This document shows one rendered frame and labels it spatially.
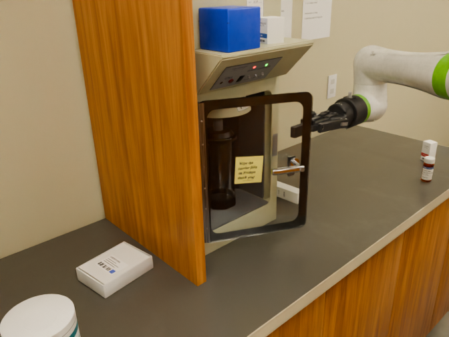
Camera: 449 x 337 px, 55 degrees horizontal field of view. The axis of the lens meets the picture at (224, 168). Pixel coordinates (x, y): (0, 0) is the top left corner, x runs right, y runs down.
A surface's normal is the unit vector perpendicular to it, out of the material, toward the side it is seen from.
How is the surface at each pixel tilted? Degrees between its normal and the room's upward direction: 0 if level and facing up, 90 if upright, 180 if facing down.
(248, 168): 90
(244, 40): 90
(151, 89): 90
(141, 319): 0
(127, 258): 0
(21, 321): 0
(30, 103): 90
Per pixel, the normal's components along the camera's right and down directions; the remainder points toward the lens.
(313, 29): 0.67, 0.28
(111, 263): -0.03, -0.92
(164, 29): -0.74, 0.29
